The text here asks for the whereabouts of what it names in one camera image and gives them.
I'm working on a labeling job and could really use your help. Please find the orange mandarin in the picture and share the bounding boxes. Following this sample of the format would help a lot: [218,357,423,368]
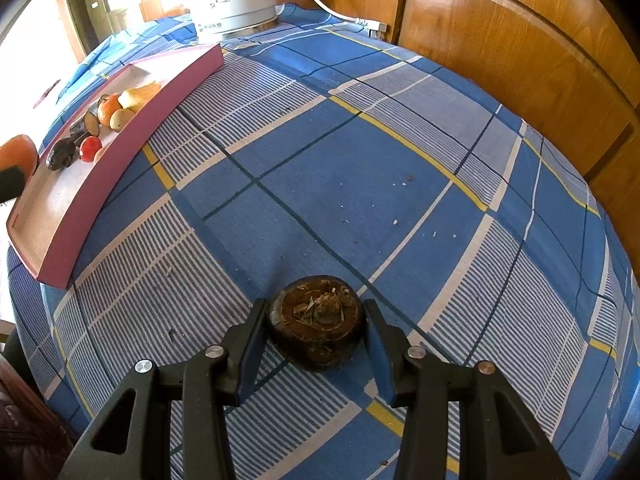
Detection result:
[96,92,123,127]
[0,135,40,172]

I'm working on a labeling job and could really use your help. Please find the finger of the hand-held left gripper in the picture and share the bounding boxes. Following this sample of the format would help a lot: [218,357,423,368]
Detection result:
[0,166,27,203]

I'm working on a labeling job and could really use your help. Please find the dark water chestnut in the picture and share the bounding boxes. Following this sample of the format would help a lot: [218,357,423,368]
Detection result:
[265,275,364,372]
[46,140,78,172]

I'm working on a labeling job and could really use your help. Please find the red cherry tomato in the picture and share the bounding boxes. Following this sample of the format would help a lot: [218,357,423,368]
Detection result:
[80,136,103,163]

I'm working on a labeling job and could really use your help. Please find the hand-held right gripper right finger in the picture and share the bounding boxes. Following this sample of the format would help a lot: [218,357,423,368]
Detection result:
[363,299,571,480]

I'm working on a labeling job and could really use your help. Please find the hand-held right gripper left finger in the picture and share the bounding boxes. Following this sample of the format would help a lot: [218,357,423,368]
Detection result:
[60,298,268,480]

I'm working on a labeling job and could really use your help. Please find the white electric kettle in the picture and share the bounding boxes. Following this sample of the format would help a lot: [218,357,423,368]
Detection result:
[185,0,282,43]

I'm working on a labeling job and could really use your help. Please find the pink cardboard tray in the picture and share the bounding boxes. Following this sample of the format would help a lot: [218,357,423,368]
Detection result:
[6,42,225,291]

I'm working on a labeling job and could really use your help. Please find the wooden framed door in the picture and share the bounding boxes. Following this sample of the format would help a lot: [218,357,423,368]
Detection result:
[47,0,191,68]

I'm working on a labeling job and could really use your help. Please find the yellow pineapple chunk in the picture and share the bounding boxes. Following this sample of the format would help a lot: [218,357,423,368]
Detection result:
[118,82,163,111]

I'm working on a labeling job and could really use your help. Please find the dark brown chair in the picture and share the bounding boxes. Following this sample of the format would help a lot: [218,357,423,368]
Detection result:
[0,330,78,480]

